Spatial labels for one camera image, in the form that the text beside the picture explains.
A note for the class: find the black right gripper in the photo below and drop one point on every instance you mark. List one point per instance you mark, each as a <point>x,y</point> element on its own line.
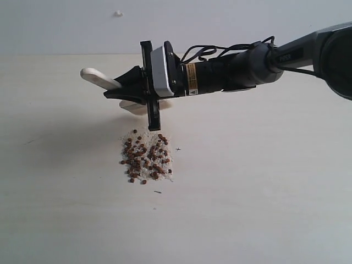
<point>203,73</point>

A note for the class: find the white paint brush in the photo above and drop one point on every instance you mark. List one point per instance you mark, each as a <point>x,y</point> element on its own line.
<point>97,78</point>

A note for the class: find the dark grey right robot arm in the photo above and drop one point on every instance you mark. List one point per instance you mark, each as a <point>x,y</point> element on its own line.
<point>325,54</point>

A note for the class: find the red beans and rice pile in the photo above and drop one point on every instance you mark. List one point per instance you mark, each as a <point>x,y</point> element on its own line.
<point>147,156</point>

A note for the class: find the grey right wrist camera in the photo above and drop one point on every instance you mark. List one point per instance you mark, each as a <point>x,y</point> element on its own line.
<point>160,73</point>

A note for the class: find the white blob on wall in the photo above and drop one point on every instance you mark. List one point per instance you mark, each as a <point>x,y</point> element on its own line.
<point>118,14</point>

